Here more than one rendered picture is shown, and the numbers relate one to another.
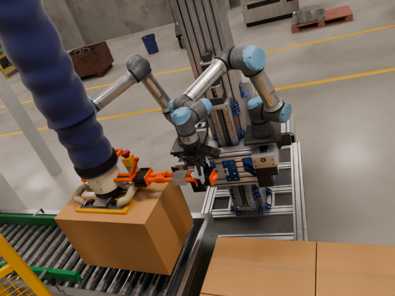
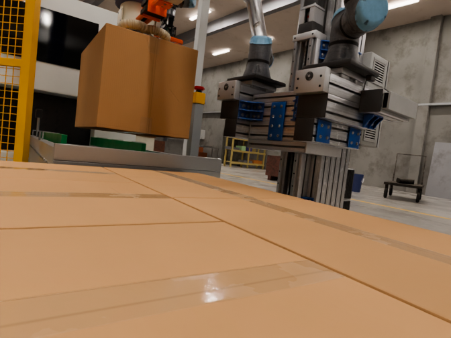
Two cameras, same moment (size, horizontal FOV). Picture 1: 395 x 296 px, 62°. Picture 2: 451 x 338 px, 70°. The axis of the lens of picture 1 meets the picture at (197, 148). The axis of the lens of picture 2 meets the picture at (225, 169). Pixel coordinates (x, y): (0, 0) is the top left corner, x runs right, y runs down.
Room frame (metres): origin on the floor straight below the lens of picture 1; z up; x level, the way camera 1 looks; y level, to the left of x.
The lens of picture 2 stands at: (0.37, -0.69, 0.65)
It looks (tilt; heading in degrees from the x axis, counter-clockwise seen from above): 3 degrees down; 28
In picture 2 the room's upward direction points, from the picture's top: 6 degrees clockwise
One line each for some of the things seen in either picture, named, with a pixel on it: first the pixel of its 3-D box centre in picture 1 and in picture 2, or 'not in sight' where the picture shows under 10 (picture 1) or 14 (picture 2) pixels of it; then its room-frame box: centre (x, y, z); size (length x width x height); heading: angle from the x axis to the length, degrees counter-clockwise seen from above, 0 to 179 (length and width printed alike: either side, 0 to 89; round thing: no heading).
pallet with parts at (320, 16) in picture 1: (320, 14); not in sight; (6.93, -3.36, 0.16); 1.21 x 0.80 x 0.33; 69
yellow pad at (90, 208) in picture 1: (103, 204); not in sight; (1.46, 0.58, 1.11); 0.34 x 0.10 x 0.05; 61
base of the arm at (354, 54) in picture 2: (261, 125); (341, 57); (1.76, -0.42, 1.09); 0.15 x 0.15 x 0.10
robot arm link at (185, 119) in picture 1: (184, 121); not in sight; (1.27, 0.02, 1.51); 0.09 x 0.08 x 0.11; 127
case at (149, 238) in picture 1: (128, 219); (130, 92); (1.54, 0.53, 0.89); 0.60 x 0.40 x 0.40; 61
